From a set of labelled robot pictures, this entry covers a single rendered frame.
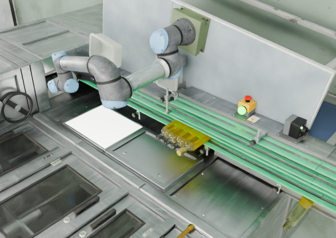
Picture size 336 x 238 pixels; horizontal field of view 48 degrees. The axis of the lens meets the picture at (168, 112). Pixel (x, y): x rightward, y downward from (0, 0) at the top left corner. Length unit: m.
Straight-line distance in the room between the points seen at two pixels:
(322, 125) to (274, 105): 0.28
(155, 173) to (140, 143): 0.29
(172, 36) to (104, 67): 0.45
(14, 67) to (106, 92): 0.96
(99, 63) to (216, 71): 0.75
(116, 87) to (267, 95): 0.81
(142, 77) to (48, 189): 0.79
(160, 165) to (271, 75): 0.77
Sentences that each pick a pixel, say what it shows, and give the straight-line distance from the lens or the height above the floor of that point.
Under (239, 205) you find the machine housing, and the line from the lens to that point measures 1.99.
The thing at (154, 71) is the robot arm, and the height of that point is 1.15.
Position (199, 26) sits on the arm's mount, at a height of 0.83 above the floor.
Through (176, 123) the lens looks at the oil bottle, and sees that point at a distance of 2.18.
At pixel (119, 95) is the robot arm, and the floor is 1.42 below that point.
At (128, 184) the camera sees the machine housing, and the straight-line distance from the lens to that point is 2.05.
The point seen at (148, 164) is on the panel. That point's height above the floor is 1.23.
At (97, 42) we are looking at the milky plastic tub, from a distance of 2.32.
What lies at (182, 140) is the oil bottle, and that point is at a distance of 2.06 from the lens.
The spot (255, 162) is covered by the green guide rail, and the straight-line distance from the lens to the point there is 2.06.
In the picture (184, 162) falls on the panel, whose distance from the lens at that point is 2.14.
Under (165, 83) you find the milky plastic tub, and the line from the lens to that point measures 2.40.
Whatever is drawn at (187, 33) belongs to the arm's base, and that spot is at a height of 0.89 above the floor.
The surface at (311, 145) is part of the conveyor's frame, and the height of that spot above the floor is 0.83.
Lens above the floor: 2.38
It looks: 39 degrees down
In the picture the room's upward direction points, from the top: 120 degrees counter-clockwise
